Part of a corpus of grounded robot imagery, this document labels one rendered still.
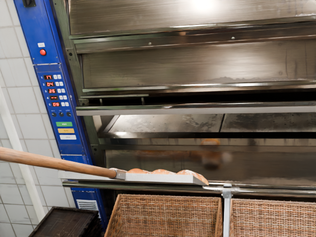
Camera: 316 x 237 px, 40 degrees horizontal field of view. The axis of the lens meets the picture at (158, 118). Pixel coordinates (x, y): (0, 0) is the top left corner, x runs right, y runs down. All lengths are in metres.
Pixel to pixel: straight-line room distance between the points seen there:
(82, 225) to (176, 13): 1.15
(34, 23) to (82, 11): 0.23
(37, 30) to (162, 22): 0.58
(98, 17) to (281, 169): 1.08
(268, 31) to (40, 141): 1.31
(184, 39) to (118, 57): 0.33
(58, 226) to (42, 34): 0.97
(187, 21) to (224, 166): 0.73
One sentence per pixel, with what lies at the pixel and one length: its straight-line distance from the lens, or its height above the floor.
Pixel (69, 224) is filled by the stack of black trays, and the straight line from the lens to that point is 2.32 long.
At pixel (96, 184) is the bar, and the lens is 1.88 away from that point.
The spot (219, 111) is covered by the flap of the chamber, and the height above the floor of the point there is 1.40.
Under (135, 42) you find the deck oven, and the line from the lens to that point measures 1.92.
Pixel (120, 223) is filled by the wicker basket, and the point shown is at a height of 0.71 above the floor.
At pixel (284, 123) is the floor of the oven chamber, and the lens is 2.11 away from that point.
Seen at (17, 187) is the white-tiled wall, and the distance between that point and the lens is 2.68.
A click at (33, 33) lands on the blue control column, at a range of 2.08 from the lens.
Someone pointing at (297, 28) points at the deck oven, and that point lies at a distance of 1.80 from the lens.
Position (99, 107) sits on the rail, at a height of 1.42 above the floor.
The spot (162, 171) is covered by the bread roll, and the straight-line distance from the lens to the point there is 1.74.
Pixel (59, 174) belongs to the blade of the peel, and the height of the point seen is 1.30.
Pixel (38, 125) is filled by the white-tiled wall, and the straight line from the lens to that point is 2.34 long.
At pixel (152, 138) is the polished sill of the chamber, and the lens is 2.11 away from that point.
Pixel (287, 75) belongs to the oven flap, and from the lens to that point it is 1.84.
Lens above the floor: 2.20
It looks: 27 degrees down
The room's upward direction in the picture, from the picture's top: 10 degrees counter-clockwise
